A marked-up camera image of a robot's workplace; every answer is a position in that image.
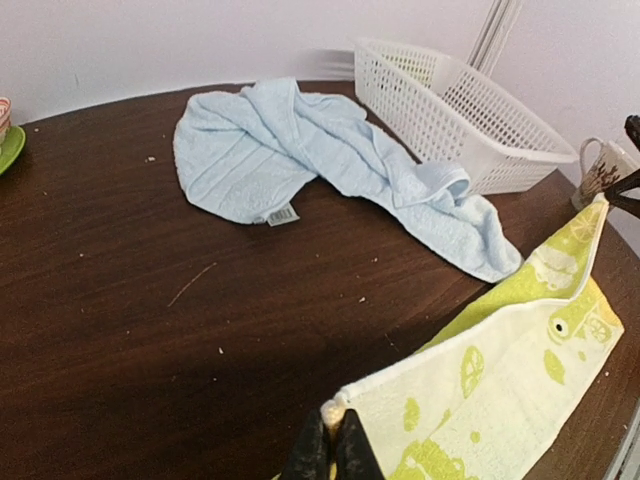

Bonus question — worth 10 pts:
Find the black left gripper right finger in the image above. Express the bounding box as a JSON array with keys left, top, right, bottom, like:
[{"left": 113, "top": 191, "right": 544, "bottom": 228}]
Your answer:
[{"left": 334, "top": 409, "right": 385, "bottom": 480}]

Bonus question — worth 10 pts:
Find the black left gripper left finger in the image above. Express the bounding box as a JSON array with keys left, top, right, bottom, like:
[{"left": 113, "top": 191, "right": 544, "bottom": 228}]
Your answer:
[{"left": 279, "top": 410, "right": 331, "bottom": 480}]

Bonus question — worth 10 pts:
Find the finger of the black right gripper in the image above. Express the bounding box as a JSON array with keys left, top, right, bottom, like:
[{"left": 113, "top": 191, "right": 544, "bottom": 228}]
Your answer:
[{"left": 604, "top": 115, "right": 640, "bottom": 218}]

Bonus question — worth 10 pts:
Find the green patterned towel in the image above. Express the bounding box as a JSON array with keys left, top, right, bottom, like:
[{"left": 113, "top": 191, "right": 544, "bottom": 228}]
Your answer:
[{"left": 319, "top": 195, "right": 624, "bottom": 479}]

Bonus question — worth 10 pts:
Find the beige patterned mug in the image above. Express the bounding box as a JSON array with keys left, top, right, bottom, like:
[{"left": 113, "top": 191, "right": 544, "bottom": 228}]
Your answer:
[{"left": 571, "top": 137, "right": 639, "bottom": 211}]

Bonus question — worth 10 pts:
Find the white plastic basket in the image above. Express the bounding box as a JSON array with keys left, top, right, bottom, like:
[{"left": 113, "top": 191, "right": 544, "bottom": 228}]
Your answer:
[{"left": 354, "top": 38, "right": 579, "bottom": 195}]

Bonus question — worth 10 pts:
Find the light blue towel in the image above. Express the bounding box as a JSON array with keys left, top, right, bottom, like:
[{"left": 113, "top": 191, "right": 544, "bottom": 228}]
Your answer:
[{"left": 173, "top": 78, "right": 522, "bottom": 283}]

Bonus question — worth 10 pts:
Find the green plate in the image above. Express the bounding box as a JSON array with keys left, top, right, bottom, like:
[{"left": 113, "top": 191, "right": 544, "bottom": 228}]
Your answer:
[{"left": 0, "top": 125, "right": 26, "bottom": 175}]

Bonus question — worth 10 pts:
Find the red patterned bowl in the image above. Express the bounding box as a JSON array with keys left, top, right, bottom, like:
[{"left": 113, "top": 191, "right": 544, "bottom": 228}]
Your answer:
[{"left": 0, "top": 97, "right": 11, "bottom": 144}]

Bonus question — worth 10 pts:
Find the right aluminium frame post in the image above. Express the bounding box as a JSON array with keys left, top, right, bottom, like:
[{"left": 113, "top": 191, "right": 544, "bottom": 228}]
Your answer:
[{"left": 467, "top": 0, "right": 524, "bottom": 77}]

